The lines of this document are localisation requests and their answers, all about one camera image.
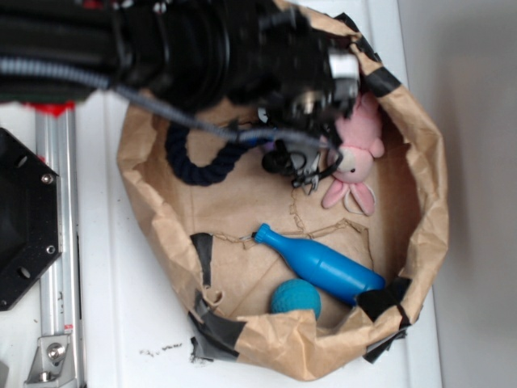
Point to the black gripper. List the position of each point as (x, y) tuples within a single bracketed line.
[(318, 83)]

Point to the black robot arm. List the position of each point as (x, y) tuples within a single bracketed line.
[(177, 58)]

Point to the pink plush bunny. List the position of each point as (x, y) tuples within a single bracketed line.
[(361, 146)]

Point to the blue plastic bottle toy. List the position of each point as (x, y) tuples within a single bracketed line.
[(322, 266)]

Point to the brown paper bag basket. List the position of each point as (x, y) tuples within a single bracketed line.
[(201, 236)]

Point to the teal textured ball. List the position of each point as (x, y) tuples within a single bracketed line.
[(295, 294)]

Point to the white plastic bin lid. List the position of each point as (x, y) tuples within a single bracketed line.
[(134, 329)]

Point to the black octagonal mount plate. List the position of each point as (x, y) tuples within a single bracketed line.
[(30, 240)]

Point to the aluminium extrusion rail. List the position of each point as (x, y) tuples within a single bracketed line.
[(59, 358)]

